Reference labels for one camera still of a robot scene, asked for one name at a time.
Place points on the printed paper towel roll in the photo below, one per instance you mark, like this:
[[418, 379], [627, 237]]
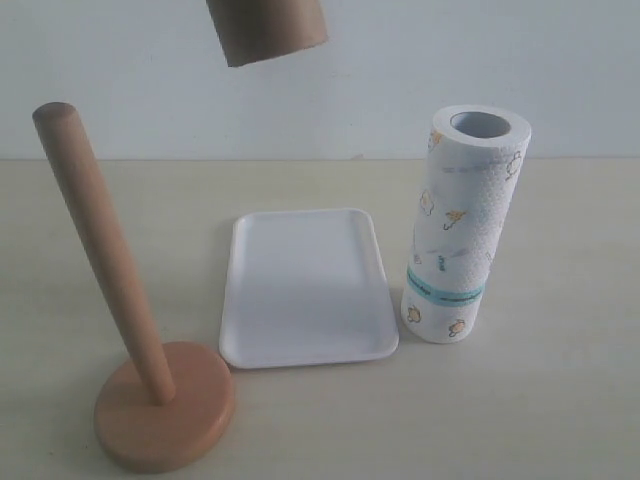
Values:
[[475, 156]]

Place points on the brown cardboard tube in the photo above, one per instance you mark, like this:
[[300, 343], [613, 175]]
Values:
[[252, 31]]

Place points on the wooden paper towel holder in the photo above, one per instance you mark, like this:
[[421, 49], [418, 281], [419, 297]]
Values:
[[169, 403]]

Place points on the white rectangular plastic tray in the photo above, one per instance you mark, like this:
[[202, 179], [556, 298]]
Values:
[[305, 288]]

